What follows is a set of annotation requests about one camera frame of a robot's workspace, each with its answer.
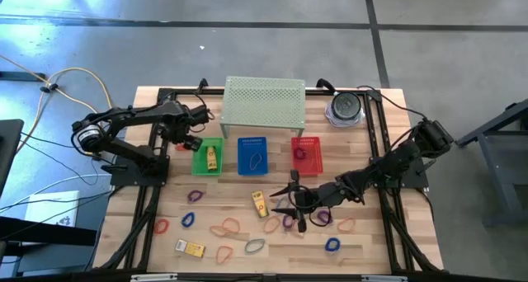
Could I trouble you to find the silver bracket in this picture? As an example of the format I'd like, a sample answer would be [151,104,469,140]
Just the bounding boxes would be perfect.
[130,273,179,282]
[361,274,409,282]

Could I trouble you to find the blue plastic basket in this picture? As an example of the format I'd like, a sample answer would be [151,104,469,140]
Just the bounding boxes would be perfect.
[237,136,269,176]

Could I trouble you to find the black floor cable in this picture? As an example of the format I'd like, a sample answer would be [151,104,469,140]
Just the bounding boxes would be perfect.
[18,127,129,188]

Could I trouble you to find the yellow crayon box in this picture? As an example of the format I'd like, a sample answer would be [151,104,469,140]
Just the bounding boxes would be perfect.
[251,190,270,219]
[174,238,207,259]
[205,145,219,172]

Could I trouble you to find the grey metal table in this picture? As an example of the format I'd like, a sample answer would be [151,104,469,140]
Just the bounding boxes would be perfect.
[454,96,528,228]

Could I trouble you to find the black flat floor bar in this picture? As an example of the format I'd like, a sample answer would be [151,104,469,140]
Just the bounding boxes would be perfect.
[0,71,47,82]

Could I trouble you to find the dark grey table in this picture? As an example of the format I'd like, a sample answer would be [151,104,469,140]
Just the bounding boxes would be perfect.
[0,215,98,277]

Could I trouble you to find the black desk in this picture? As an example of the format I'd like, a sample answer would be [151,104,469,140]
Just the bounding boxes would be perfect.
[0,118,25,196]

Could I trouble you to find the white cardboard box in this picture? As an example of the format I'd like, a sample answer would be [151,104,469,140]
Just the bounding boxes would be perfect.
[24,190,80,228]

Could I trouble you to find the red plastic basket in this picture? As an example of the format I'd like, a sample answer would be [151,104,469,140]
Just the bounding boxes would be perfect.
[290,136,324,176]

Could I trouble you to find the green plastic basket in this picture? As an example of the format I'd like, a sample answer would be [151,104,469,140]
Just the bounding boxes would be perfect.
[191,137,225,176]

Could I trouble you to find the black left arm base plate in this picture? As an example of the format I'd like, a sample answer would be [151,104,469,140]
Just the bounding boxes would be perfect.
[110,156,170,187]

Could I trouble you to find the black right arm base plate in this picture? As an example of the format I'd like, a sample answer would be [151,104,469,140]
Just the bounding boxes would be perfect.
[368,156,430,190]

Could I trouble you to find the white floor cable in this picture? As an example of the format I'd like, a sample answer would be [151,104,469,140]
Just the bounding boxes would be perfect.
[0,172,115,213]

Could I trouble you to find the yellow extension cable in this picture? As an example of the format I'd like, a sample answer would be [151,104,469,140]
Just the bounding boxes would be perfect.
[16,66,115,153]
[0,54,94,156]

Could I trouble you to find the white cylinder device black top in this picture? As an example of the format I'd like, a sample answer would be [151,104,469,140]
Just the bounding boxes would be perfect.
[332,91,363,121]

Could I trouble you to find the pale green perforated metal shelf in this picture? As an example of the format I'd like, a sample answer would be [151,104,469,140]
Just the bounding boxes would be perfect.
[219,76,307,139]

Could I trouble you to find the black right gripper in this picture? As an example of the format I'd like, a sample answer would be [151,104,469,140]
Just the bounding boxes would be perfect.
[270,170,346,233]

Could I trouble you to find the black device cable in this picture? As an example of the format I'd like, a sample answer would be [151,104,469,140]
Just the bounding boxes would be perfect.
[356,85,428,125]

